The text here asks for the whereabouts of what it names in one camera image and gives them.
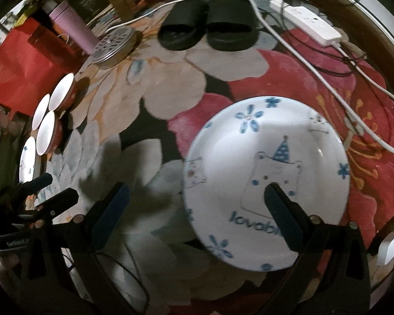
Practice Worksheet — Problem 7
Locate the red bowl white inside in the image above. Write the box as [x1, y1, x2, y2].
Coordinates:
[49, 72, 76, 112]

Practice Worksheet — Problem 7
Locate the white plate blue bear print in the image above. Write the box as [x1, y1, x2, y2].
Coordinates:
[183, 96, 350, 272]

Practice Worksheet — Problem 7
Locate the small blue print plate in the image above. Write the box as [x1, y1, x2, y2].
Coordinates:
[19, 136, 36, 183]

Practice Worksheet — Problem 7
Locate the white box edge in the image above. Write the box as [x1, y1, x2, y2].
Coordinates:
[377, 231, 394, 266]

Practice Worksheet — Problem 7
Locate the red paper bag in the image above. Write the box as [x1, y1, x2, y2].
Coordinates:
[0, 18, 83, 116]

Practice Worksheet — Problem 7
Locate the round metal grate tin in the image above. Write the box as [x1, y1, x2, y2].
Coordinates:
[90, 26, 137, 69]

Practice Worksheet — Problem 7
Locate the pink thermos bottle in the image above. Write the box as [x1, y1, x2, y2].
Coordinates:
[50, 1, 99, 55]

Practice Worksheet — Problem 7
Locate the white power strip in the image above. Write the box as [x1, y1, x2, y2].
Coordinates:
[269, 0, 342, 47]

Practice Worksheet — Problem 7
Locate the right black slipper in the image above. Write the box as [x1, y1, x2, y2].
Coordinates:
[206, 0, 259, 52]

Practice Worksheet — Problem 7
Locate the black slipper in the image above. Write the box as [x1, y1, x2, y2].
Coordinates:
[206, 0, 259, 52]
[157, 0, 208, 51]

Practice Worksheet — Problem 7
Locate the left black slipper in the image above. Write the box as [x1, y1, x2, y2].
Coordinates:
[157, 0, 208, 51]

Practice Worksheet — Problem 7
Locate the white cable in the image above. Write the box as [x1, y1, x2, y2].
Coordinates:
[104, 0, 394, 157]

